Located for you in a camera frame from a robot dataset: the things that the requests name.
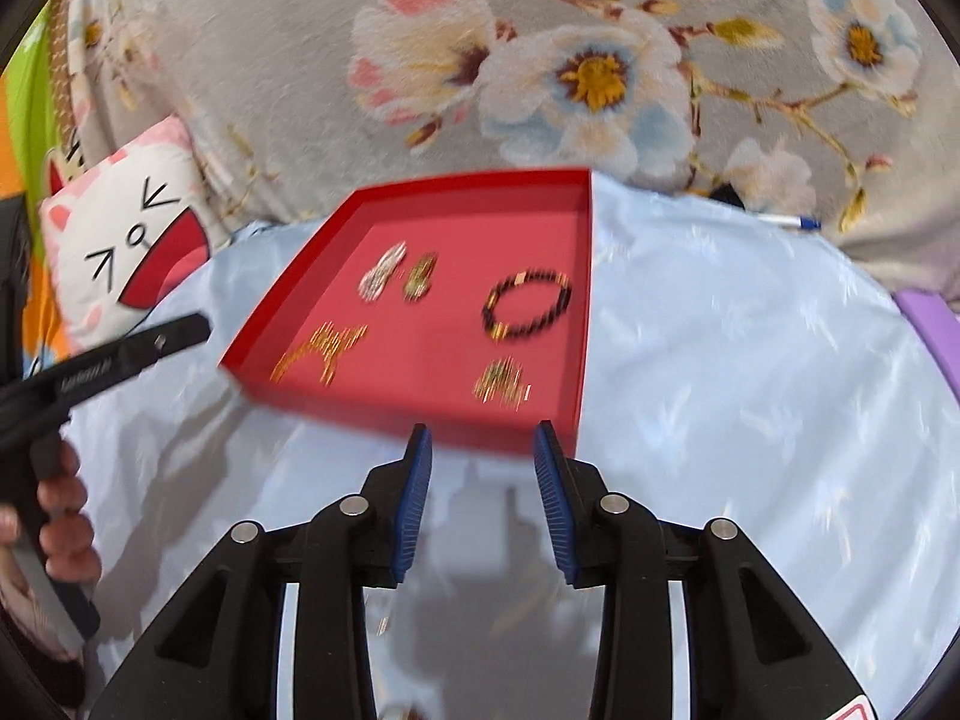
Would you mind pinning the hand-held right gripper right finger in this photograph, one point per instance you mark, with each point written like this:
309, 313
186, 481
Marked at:
551, 510

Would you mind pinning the gold filigree brooch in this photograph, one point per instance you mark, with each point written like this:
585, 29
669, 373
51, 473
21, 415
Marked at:
420, 277

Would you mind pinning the colourful printed cloth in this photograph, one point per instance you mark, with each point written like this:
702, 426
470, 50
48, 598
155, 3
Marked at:
30, 127

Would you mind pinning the cat face pillow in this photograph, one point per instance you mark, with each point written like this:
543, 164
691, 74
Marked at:
112, 240

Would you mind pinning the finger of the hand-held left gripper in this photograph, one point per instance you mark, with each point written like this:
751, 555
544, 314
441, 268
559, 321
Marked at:
180, 334

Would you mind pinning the white pen with blue cap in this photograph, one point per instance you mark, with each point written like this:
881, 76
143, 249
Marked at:
787, 220

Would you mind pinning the grey floral blanket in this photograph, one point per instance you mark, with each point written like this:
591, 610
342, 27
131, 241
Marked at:
300, 90

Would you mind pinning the person's left hand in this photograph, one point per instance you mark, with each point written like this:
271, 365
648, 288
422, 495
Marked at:
71, 540

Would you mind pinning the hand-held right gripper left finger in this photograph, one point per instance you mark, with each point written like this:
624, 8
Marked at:
416, 502

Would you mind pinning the red cardboard box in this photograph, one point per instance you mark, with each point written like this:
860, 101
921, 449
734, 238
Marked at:
450, 240

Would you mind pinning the purple notebook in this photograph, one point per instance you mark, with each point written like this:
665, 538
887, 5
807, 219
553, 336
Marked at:
934, 330

